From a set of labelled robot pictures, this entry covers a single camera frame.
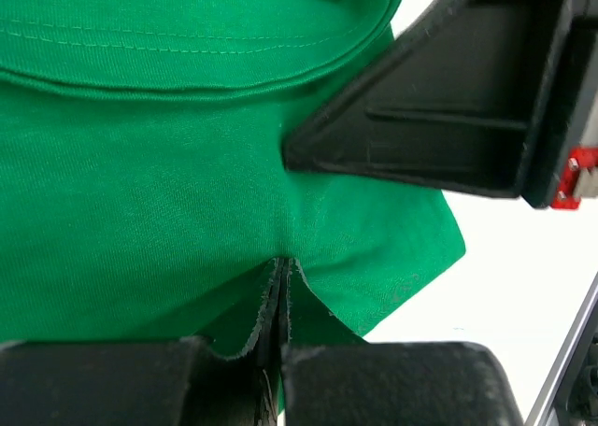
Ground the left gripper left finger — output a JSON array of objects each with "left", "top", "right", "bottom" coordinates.
[{"left": 1, "top": 259, "right": 283, "bottom": 425}]

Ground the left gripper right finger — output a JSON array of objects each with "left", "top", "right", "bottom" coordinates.
[{"left": 278, "top": 259, "right": 523, "bottom": 425}]

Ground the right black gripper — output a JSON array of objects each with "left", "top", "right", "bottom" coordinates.
[{"left": 282, "top": 0, "right": 597, "bottom": 209}]

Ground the green t shirt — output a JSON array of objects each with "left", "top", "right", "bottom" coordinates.
[{"left": 1, "top": 0, "right": 465, "bottom": 339}]

